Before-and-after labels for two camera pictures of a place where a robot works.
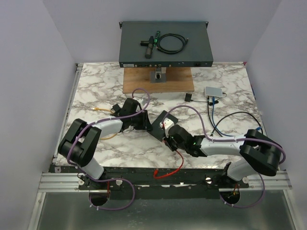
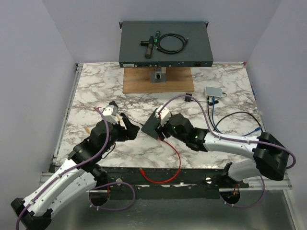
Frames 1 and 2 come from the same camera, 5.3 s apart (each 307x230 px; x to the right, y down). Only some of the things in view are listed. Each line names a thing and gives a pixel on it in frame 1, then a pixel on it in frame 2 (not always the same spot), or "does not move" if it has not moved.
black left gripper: [146, 123] -> [130, 133]
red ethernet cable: [156, 170] -> [148, 179]
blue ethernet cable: [213, 105] does not move
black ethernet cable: [220, 119] does not move
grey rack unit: [198, 52] does not move
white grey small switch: [210, 91] does not move
